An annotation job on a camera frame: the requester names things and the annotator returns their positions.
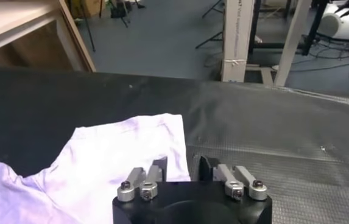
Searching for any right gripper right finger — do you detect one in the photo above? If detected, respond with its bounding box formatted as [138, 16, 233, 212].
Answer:
[199, 155, 269, 202]

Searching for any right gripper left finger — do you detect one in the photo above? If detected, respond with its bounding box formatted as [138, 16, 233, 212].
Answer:
[116, 156, 169, 203]

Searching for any lavender t-shirt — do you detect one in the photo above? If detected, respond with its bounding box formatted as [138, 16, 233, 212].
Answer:
[0, 113, 192, 224]

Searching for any large matte black table cover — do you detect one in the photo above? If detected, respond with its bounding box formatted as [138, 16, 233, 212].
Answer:
[0, 65, 349, 224]

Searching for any black monitor floor stand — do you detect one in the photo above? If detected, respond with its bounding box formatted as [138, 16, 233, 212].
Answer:
[195, 0, 225, 50]

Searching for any tall white cardboard box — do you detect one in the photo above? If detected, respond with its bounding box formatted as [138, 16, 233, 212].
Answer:
[221, 0, 256, 83]

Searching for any white height-adjustable side table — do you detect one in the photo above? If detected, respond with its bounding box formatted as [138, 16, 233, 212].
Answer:
[244, 0, 312, 88]

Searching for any white rectangular table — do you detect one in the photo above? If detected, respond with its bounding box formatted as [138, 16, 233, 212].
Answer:
[0, 0, 74, 72]

